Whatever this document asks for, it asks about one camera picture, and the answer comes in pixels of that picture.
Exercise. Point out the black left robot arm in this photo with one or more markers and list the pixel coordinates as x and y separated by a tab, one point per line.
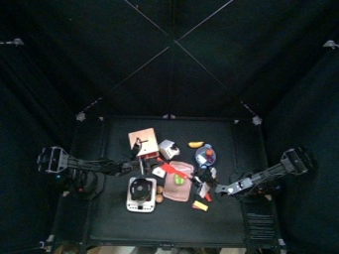
71	162

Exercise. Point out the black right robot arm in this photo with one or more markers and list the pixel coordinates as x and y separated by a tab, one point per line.
269	173

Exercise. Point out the white toy box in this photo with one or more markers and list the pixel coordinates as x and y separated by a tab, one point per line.
203	190

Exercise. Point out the green toy vegetable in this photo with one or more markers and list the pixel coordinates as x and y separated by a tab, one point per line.
179	179

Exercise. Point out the blue toy plate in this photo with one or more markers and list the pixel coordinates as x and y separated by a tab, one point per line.
206	156

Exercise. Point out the red toy on plate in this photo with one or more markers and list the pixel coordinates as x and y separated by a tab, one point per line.
210	153

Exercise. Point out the small white toy appliance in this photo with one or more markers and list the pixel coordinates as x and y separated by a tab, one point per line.
168	149

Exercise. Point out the small red toy piece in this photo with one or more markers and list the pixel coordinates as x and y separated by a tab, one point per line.
207	197

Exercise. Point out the red toy knife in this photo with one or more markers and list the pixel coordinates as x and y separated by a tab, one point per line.
171	169

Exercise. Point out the small white card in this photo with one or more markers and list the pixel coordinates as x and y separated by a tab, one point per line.
159	172

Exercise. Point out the orange yellow toy fruit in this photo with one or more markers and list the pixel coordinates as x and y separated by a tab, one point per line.
196	144

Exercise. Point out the yellow toy block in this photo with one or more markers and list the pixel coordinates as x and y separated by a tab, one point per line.
200	206

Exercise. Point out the brown toy egg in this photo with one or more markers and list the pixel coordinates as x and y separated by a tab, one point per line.
159	198
159	189

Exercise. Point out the black toy pan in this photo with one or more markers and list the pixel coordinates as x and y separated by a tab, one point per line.
140	189

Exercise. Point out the white toy stove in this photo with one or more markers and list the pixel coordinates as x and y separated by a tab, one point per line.
140	205

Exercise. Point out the white label sticker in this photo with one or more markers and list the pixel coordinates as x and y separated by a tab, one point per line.
261	225

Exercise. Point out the metal frame bracket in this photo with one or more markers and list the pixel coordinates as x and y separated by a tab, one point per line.
330	43
256	120
80	116
16	42
168	116

